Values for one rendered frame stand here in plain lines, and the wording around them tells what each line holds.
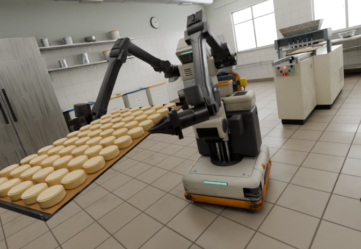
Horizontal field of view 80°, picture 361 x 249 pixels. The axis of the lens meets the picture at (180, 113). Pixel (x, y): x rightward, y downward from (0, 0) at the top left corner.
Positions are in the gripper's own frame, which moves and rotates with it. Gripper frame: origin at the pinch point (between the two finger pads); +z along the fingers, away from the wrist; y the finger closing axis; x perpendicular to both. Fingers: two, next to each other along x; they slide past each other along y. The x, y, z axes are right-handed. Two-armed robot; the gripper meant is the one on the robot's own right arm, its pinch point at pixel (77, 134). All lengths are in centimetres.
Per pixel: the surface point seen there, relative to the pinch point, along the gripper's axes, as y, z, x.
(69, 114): -38, -341, -79
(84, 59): 55, -417, -27
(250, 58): -59, -529, 448
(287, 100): -78, -141, 227
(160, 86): -51, -447, 121
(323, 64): -49, -150, 304
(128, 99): -53, -403, 32
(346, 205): -104, 2, 139
